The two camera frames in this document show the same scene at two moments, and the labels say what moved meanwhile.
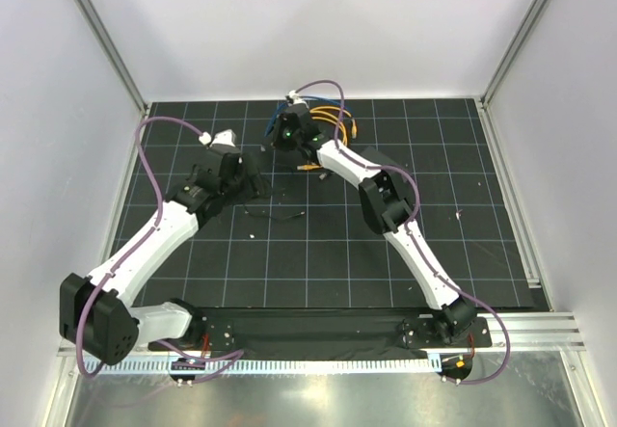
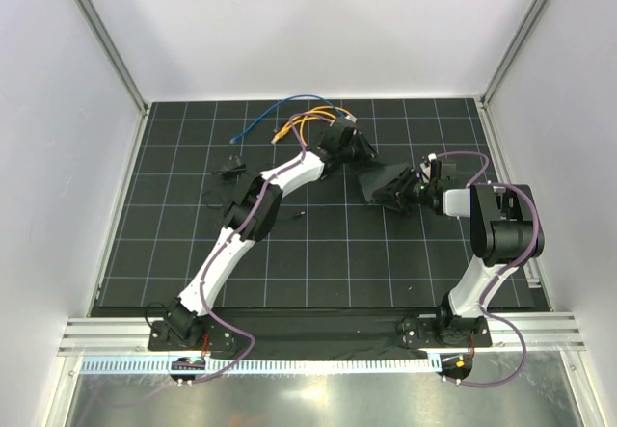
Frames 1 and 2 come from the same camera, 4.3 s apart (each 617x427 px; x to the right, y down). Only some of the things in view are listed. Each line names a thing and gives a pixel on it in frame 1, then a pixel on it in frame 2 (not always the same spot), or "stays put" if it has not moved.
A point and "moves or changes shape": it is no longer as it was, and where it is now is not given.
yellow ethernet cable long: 333,114 moves or changes shape
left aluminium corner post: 104,33 stays put
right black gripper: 280,123 to 398,205
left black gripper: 241,169 to 368,153
